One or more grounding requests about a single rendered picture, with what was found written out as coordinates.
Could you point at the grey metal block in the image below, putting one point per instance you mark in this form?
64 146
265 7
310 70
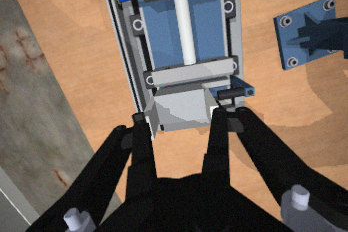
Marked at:
179 104

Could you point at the grey flat bar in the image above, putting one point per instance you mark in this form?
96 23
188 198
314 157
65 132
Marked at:
224 101
210 83

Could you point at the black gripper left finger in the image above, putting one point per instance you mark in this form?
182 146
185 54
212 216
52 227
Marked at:
83 206

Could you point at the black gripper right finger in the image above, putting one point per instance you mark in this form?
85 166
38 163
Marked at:
309 201

